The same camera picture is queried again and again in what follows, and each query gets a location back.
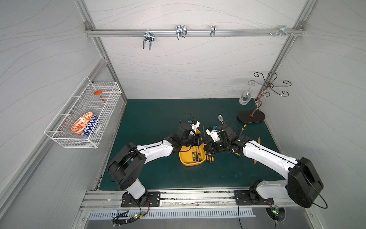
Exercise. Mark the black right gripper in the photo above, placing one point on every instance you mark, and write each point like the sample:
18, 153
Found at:
211, 146

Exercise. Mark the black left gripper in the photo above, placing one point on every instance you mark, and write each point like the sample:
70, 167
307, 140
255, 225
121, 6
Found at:
196, 140

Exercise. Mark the yellow plastic storage tray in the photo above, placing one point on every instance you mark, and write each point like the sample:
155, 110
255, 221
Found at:
185, 154

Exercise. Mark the yellow black screwdriver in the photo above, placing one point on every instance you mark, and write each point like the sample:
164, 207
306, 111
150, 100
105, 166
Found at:
243, 128

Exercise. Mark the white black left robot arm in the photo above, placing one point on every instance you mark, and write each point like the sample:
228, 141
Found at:
127, 165

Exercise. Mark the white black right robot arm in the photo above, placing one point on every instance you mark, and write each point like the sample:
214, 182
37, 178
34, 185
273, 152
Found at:
300, 181

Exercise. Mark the silver metal spoon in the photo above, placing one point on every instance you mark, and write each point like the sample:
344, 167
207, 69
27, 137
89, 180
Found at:
220, 118

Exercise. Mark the brown metal cup tree stand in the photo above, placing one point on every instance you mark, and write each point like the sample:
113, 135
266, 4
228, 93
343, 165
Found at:
256, 115

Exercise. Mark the clear glass cup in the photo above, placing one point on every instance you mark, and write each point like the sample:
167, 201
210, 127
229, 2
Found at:
245, 97

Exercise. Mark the white vent grille strip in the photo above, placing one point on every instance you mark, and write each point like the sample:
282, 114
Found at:
221, 213

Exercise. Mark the blue white patterned bowl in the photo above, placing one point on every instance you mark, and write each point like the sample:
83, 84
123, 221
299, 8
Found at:
90, 126

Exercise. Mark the orange ladle in basket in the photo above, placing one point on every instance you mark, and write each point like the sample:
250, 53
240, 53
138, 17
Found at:
99, 94

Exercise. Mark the orange white patterned bowl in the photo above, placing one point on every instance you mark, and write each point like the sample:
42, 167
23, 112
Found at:
81, 123

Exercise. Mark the metal double hook left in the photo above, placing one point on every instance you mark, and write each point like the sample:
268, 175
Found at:
149, 38

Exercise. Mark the metal double hook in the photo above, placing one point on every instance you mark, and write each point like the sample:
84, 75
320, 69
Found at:
149, 38
181, 31

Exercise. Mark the metal double hook middle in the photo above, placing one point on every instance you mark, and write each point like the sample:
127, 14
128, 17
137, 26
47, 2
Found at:
181, 31

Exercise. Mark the small metal hook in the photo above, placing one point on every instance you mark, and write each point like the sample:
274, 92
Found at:
212, 31

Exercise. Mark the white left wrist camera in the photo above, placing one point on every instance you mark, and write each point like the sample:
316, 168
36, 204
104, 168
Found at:
194, 126

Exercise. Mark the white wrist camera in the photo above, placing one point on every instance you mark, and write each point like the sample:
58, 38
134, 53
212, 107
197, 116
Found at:
194, 126
214, 134

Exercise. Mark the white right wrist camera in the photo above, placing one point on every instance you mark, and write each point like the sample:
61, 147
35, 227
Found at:
214, 134

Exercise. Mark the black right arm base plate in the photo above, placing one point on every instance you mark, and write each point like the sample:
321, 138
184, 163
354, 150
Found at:
246, 198

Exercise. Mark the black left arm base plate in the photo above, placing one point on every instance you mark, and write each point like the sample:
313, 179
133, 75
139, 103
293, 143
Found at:
148, 199

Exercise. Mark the white wire wall basket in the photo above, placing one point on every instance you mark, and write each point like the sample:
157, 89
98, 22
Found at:
82, 101

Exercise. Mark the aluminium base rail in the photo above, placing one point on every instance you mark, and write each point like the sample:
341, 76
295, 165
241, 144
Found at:
169, 199

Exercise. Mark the metal hook bracket right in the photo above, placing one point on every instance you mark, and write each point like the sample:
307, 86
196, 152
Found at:
282, 32

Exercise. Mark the aluminium top cross rail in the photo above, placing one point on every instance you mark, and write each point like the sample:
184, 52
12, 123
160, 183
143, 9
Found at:
191, 32

